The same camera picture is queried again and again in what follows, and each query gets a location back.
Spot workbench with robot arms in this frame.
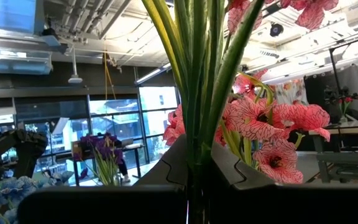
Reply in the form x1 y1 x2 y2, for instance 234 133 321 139
308 119 358 184

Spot yellow hanging cable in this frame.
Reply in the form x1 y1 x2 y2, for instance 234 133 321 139
103 51 117 101

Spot pink artificial flower bunch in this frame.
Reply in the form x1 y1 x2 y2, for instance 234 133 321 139
140 0 341 224
162 68 332 185

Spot dark office desk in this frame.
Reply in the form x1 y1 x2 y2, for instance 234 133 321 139
71 138 145 187

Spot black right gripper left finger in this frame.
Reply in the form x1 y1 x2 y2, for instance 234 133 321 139
16 133 188 224

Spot purple artificial flower bunch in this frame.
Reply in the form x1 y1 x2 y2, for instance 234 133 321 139
78 133 124 187

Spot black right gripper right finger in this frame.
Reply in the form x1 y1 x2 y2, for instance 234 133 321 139
208 141 358 224

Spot floral patterned curtain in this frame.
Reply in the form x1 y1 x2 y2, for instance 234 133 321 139
273 79 309 106

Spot red flowers in small vase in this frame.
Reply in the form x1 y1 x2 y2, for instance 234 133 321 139
337 96 354 123

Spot black ceiling camera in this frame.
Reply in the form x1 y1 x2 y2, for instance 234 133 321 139
269 22 285 37

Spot black curtain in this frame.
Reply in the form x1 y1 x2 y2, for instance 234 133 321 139
304 63 358 122

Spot ceiling light strip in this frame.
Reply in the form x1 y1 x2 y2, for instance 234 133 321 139
134 63 173 85

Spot blue screen monitor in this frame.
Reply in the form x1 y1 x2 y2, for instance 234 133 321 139
0 0 45 35

